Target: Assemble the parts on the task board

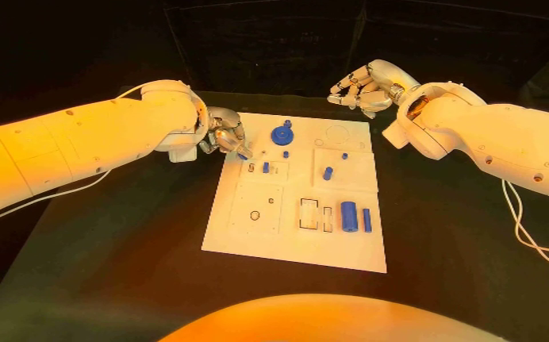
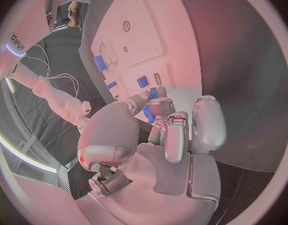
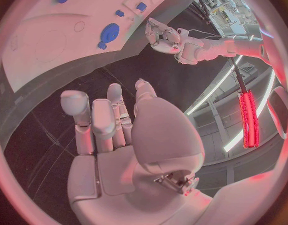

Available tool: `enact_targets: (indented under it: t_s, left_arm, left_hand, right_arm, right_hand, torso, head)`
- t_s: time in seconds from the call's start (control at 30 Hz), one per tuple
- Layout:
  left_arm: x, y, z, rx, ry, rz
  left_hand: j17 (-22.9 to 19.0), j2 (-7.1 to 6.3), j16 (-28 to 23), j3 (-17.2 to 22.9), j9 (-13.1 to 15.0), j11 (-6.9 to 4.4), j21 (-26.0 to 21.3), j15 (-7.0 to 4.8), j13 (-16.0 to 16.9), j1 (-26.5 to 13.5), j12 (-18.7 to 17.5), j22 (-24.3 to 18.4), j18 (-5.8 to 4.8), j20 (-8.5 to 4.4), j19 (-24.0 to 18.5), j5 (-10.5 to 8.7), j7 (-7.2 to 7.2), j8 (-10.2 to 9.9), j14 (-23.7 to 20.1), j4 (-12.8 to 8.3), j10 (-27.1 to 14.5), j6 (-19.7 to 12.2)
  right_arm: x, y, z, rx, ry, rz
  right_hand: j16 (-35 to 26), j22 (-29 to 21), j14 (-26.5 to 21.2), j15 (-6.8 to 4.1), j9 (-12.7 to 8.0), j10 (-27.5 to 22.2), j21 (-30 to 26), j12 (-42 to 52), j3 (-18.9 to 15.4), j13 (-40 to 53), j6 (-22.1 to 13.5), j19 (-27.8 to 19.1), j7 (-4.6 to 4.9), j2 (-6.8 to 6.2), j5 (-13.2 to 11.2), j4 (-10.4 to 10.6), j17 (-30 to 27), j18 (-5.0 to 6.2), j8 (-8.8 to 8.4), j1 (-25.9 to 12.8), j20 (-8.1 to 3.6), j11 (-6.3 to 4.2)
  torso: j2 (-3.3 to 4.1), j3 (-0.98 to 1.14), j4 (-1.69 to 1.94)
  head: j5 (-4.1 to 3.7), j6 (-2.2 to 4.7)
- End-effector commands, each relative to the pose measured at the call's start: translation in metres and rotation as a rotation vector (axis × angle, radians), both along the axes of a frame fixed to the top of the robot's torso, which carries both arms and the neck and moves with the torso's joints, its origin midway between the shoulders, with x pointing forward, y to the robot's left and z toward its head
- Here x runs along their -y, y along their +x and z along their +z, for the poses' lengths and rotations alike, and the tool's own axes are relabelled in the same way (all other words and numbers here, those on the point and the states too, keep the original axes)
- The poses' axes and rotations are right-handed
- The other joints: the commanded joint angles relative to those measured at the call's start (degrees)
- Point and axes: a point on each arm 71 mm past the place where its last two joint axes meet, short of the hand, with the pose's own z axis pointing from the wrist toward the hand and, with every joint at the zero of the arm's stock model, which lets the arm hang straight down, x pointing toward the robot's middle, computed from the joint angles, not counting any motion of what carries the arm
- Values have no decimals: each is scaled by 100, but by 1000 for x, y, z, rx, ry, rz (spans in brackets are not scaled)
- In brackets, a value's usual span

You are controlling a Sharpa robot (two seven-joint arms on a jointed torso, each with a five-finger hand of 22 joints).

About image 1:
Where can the blue gear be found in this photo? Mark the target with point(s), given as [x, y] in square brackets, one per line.
[282, 135]

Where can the blue plug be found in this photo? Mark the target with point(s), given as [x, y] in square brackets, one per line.
[243, 156]

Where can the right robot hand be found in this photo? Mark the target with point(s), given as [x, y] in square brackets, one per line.
[378, 89]

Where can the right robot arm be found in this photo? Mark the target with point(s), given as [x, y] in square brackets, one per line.
[481, 136]

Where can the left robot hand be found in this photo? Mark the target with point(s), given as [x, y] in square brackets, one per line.
[227, 135]

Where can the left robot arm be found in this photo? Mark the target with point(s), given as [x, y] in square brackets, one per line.
[99, 133]

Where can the thick blue cylinder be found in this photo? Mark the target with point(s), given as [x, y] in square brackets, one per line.
[350, 216]

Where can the blue stepped peg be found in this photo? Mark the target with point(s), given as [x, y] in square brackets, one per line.
[328, 173]

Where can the blue block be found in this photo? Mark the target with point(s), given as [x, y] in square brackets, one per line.
[266, 167]

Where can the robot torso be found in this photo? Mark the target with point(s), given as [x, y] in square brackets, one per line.
[331, 319]

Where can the white task board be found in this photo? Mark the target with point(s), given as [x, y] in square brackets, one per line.
[296, 196]

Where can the thin blue cylinder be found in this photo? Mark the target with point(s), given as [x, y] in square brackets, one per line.
[367, 220]

